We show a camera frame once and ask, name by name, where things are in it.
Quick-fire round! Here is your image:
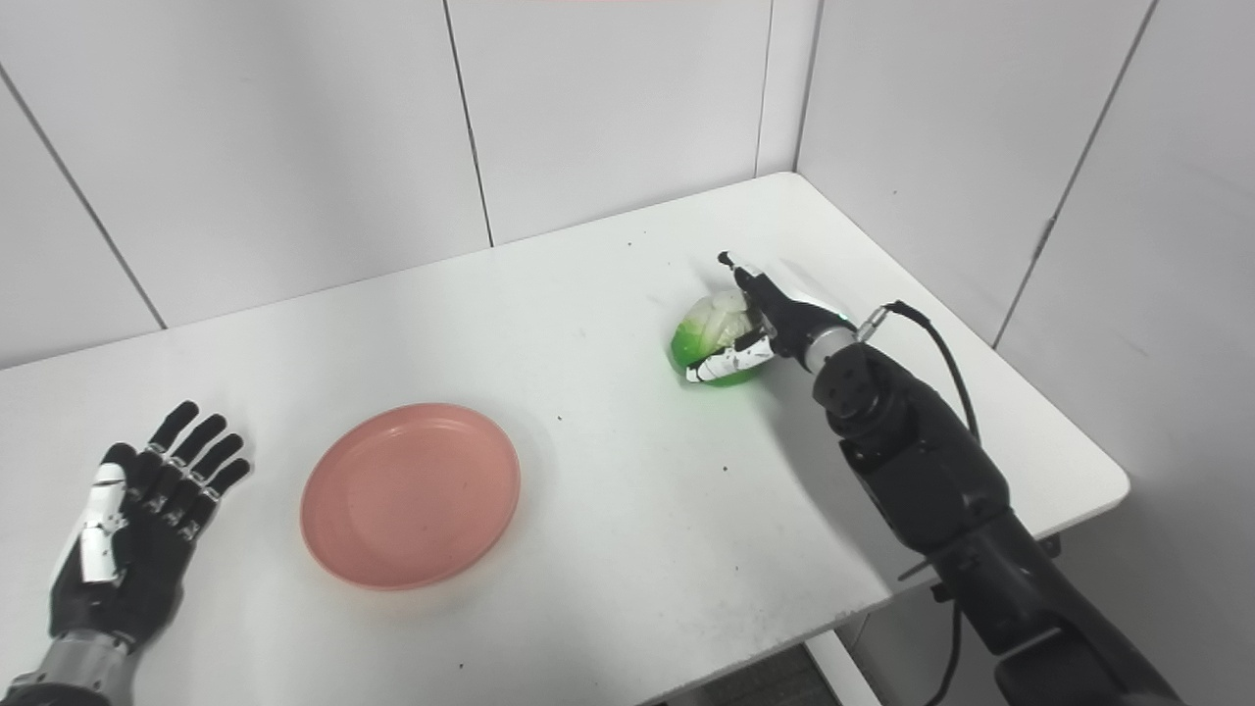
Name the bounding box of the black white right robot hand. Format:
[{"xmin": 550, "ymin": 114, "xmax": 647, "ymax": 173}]
[{"xmin": 686, "ymin": 251, "xmax": 859, "ymax": 385}]

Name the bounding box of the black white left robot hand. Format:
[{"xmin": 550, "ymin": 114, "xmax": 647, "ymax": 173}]
[{"xmin": 49, "ymin": 400, "xmax": 252, "ymax": 653}]

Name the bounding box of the green white toy cabbage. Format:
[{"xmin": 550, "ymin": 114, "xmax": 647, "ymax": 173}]
[{"xmin": 670, "ymin": 289, "xmax": 776, "ymax": 387}]

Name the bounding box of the pink plate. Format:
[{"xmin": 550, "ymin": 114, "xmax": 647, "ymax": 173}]
[{"xmin": 300, "ymin": 403, "xmax": 522, "ymax": 591}]

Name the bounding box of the white table leg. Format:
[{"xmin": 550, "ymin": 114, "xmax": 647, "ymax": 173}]
[{"xmin": 804, "ymin": 628, "xmax": 883, "ymax": 706}]

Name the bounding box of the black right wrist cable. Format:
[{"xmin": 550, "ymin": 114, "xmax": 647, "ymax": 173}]
[{"xmin": 855, "ymin": 300, "xmax": 981, "ymax": 706}]

